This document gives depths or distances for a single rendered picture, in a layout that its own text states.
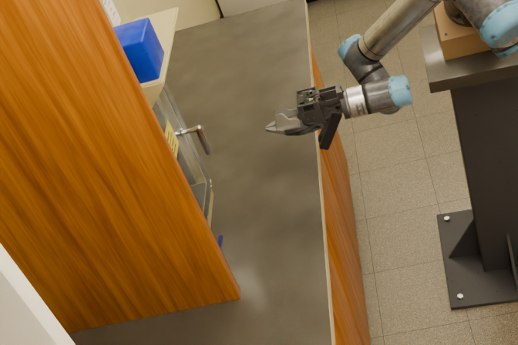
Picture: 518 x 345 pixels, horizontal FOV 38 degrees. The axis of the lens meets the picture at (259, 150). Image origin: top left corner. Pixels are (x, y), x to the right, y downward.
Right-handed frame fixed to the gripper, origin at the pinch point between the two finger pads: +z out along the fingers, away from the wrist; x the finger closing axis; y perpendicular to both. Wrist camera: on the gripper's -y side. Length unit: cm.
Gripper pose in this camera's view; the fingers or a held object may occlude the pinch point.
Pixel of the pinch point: (271, 129)
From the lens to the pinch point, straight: 186.9
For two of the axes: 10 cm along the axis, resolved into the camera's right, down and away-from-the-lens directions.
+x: -0.1, 6.2, -7.9
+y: -3.0, -7.5, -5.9
